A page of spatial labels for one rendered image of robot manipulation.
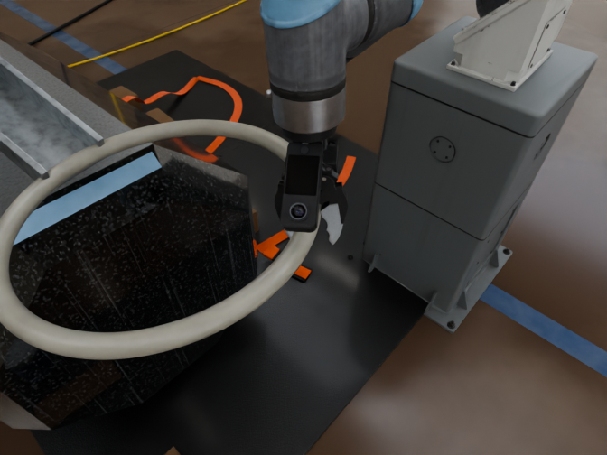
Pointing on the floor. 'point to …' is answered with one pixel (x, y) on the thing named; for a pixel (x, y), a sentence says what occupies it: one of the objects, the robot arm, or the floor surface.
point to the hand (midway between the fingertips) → (312, 240)
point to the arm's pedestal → (460, 169)
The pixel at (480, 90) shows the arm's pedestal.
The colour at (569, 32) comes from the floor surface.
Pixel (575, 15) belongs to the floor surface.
